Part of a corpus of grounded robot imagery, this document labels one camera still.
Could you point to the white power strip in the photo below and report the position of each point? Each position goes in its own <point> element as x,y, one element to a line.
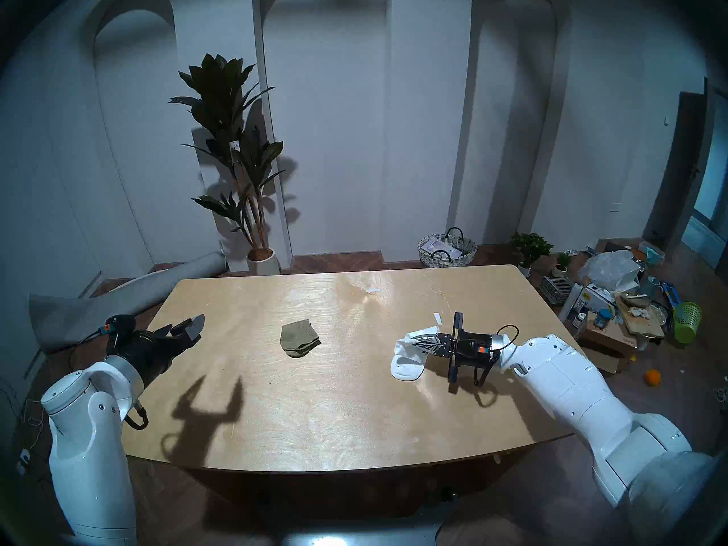
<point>21,460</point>

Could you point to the clear crumpled plastic bag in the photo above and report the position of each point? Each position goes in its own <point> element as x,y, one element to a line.
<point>611,272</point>

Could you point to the wooden board with clutter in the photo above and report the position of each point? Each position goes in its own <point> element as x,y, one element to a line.
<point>642,320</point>

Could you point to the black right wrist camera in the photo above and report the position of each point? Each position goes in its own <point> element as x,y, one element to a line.
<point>480,350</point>

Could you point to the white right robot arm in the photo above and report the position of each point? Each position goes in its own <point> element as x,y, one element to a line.
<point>569,380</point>

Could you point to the green plastic mesh basket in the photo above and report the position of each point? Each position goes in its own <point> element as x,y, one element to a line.
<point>687,322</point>

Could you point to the tall potted leafy plant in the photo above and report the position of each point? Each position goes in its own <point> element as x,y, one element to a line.
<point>219,95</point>

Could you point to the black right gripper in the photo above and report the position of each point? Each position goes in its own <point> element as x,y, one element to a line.
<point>458,348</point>

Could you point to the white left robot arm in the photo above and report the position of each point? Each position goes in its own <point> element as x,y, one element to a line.
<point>85,437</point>

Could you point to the tiny potted plant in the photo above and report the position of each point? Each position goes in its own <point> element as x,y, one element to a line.
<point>563,263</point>

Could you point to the orange fruit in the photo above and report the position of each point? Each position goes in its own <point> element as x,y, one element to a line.
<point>653,376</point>

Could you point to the blue plastic tool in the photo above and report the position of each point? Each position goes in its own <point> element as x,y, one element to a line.
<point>671,293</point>

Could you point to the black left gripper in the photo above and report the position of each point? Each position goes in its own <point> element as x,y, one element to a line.
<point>145,354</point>

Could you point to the dark brown open door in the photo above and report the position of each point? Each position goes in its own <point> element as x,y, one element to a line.
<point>674,169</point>

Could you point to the small bushy potted plant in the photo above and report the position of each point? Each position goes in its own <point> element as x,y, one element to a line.
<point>530,248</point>

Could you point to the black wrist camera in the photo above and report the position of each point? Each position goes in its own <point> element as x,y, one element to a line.
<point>118,325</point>
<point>480,350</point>

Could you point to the blue lidded can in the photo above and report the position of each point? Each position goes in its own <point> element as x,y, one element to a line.
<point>603,318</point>

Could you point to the teal plastic bag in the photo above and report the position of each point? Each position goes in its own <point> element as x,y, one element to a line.
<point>651,253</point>

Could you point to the olive green ribbed sock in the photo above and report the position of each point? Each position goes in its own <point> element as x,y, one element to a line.
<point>296,337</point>

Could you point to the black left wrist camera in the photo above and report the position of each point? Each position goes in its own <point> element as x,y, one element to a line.
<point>118,325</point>

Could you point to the white sock with black logo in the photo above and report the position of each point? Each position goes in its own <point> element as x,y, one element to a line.
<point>406,364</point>

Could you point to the brown cardboard box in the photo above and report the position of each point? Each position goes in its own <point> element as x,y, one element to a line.
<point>611,346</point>

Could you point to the white printed carton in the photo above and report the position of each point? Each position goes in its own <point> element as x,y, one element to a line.
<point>594,297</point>

